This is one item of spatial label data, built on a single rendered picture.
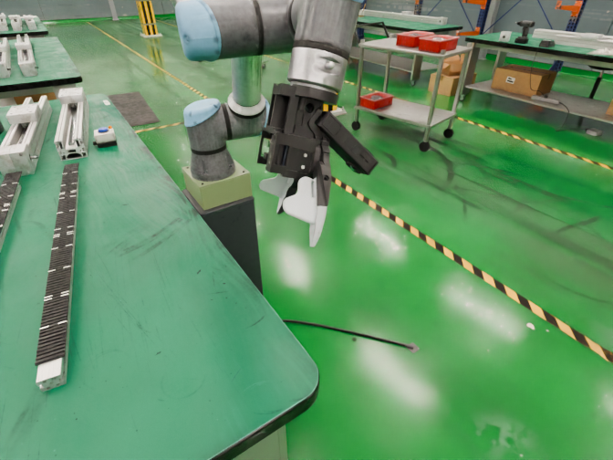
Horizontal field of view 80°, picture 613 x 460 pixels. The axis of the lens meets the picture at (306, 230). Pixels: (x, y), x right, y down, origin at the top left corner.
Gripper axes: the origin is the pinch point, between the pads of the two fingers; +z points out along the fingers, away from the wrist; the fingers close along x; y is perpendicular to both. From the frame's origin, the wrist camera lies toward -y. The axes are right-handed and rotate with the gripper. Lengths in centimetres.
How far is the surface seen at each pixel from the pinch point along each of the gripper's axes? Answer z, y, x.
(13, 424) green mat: 45, 39, -14
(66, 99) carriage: -1, 63, -185
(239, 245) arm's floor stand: 33, -12, -76
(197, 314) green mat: 31.4, 8.3, -27.2
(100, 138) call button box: 10, 42, -139
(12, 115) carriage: 9, 79, -159
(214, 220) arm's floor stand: 22, -1, -71
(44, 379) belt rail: 39, 36, -19
